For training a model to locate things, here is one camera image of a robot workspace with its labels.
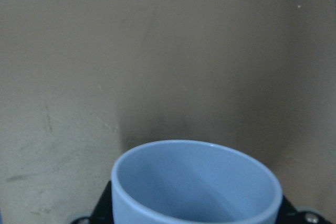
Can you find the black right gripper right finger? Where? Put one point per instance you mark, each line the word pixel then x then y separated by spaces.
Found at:
pixel 288 214

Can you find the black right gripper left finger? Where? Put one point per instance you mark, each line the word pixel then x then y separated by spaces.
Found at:
pixel 102 213

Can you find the light blue cup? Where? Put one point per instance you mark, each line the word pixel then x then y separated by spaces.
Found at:
pixel 185 181

